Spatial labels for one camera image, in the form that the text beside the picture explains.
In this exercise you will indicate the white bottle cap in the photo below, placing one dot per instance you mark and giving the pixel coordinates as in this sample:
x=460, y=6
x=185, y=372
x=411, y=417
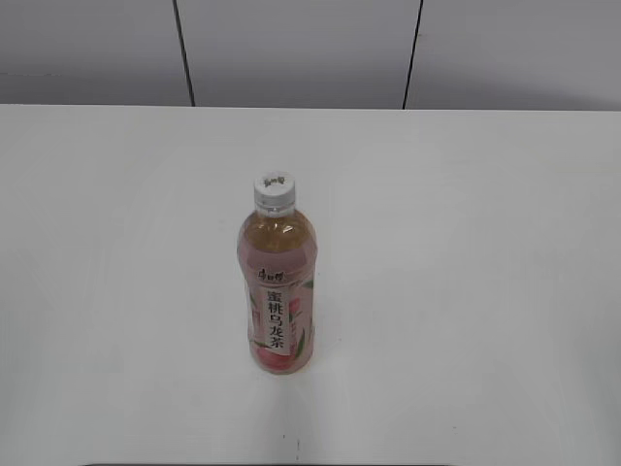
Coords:
x=274, y=190

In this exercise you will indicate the peach oolong tea bottle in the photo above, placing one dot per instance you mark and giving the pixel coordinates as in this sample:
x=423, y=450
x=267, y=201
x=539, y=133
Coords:
x=277, y=254

